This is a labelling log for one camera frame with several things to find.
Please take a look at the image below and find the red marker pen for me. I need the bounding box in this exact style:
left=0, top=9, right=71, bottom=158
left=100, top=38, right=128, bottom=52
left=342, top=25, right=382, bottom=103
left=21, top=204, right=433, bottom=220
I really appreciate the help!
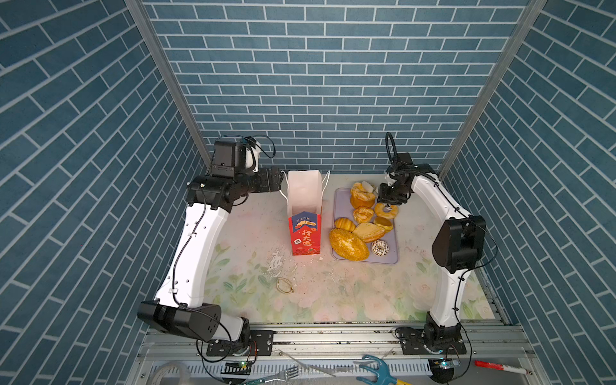
left=474, top=360, right=533, bottom=375

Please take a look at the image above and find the small shell shaped bread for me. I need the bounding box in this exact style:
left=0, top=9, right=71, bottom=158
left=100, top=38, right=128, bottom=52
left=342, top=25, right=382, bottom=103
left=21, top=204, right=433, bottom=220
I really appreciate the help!
left=353, top=206, right=375, bottom=224

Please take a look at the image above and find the large seeded oval bread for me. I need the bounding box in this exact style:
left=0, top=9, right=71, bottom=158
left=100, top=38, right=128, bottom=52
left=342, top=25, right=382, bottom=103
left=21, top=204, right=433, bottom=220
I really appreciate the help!
left=329, top=229, right=370, bottom=261

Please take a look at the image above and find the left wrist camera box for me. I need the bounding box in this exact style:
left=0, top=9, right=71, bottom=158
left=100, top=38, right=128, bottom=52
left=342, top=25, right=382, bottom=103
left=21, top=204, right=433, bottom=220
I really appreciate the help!
left=208, top=135, right=277, bottom=179

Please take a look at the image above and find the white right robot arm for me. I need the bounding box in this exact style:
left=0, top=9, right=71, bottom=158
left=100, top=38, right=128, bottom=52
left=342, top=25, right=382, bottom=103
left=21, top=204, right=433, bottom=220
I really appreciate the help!
left=378, top=152, right=485, bottom=345

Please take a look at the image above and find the metal fork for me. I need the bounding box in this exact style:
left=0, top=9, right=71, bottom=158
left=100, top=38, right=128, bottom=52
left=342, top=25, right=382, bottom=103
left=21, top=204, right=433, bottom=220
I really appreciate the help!
left=244, top=366, right=299, bottom=385

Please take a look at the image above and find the small orange bun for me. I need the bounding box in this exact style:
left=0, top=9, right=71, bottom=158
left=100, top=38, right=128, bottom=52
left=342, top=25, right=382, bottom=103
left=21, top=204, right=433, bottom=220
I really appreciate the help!
left=374, top=217, right=394, bottom=232

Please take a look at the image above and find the bagel ring bread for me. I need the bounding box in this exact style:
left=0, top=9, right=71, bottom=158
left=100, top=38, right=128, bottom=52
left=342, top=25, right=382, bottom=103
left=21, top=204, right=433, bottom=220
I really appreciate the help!
left=374, top=203, right=399, bottom=221

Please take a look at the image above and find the flat tan bread slice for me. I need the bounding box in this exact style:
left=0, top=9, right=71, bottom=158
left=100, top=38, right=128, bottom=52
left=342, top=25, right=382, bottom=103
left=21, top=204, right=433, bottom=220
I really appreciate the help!
left=352, top=222, right=387, bottom=243

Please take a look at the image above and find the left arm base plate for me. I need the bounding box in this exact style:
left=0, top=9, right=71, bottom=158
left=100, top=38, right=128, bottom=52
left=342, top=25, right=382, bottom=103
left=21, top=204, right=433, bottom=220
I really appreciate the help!
left=206, top=330, right=274, bottom=358

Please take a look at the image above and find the black flexible cable conduit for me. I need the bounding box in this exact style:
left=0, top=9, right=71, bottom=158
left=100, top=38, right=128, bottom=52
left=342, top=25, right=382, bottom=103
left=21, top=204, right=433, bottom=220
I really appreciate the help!
left=384, top=132, right=403, bottom=169

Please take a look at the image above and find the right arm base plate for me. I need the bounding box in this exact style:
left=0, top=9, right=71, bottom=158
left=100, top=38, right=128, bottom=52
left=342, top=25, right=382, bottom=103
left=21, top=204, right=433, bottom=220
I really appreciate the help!
left=394, top=326, right=467, bottom=355

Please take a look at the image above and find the teal plastic clamp tool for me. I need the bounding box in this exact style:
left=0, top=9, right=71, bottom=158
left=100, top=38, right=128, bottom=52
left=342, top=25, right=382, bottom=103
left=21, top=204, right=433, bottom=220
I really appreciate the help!
left=356, top=355, right=410, bottom=385

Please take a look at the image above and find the large braided bread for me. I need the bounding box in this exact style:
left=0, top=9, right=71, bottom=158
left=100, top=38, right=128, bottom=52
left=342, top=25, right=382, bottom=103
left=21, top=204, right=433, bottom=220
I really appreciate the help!
left=351, top=181, right=377, bottom=209

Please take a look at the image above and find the red paper gift bag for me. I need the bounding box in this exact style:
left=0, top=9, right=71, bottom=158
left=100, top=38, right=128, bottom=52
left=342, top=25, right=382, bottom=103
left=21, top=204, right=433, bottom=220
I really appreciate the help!
left=282, top=170, right=330, bottom=256

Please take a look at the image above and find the white corrugated hose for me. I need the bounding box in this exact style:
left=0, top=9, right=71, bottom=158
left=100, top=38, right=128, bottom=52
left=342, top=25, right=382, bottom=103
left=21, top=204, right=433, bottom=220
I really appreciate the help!
left=143, top=362, right=191, bottom=385

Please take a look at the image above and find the chocolate sprinkled donut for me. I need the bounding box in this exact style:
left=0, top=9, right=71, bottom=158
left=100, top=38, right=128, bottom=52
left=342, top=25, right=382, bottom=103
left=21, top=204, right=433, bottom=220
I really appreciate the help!
left=371, top=239, right=390, bottom=257

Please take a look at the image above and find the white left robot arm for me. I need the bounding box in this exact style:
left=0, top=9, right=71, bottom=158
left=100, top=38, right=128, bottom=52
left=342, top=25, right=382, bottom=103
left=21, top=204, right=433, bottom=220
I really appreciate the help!
left=137, top=167, right=283, bottom=346

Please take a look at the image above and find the purple plastic tray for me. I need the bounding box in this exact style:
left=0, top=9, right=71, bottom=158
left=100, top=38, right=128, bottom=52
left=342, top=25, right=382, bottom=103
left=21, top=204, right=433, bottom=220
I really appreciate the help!
left=332, top=183, right=399, bottom=265

